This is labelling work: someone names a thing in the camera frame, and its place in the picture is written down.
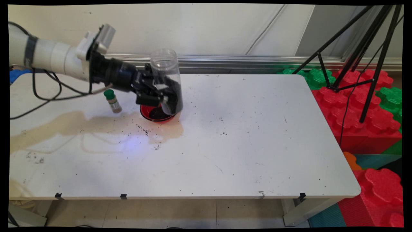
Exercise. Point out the blue foam block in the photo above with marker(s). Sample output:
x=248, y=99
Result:
x=17, y=75

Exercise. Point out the black tripod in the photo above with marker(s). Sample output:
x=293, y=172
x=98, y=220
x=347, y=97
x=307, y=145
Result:
x=373, y=85

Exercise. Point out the white table leg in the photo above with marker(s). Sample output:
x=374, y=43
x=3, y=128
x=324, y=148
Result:
x=302, y=212
x=25, y=217

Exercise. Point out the orange foam piece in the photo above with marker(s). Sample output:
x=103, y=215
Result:
x=351, y=161

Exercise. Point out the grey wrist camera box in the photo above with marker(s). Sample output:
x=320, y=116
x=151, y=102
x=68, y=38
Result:
x=106, y=35

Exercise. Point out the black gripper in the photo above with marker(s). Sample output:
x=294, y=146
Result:
x=119, y=74

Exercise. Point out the teal foam mat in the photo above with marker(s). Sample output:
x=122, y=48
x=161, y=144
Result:
x=376, y=160
x=326, y=217

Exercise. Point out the clear jar with black seeds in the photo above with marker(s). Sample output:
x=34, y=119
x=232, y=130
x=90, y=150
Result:
x=165, y=64

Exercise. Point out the spice bottle with green cap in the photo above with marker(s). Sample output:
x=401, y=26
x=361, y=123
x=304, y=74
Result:
x=113, y=103

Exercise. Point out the pile of black seeds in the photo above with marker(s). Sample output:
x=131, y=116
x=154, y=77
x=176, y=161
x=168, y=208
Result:
x=156, y=113

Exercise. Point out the red bowl with black rim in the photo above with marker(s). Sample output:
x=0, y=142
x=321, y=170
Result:
x=146, y=112

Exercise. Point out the black tape piece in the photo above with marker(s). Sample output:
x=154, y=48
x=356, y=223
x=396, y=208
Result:
x=58, y=195
x=124, y=196
x=302, y=196

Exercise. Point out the aluminium rail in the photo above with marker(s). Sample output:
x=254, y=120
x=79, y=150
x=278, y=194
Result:
x=225, y=61

